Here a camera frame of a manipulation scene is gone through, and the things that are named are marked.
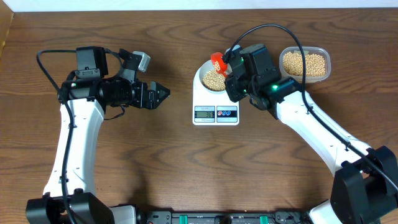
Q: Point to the white bowl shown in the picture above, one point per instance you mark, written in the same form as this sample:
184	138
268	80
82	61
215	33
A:
203	69

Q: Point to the cardboard box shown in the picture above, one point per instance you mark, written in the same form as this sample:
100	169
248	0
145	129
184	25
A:
6	18

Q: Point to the red measuring scoop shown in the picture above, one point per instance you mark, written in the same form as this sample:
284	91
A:
217	56

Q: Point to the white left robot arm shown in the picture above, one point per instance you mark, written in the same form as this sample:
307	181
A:
102	79

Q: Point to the soybeans in bowl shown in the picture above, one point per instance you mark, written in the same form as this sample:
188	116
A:
214	81

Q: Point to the white digital kitchen scale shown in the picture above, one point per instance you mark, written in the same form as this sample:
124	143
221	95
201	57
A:
212	108

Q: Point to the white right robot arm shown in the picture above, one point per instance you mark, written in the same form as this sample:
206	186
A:
365	179

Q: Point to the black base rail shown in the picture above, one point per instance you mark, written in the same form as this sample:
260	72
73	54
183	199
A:
157	215

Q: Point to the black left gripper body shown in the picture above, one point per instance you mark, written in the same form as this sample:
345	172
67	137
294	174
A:
140	102

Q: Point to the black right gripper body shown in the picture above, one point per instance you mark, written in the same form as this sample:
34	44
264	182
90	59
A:
237	89

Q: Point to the clear plastic container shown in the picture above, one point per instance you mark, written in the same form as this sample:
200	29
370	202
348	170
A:
306	50

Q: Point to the soybeans in container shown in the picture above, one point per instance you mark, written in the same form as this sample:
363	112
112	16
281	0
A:
314	63

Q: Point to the soybeans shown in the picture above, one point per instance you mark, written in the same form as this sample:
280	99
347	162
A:
314	63
216	66
214	81

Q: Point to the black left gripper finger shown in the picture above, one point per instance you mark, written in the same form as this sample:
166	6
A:
155	101
159	89

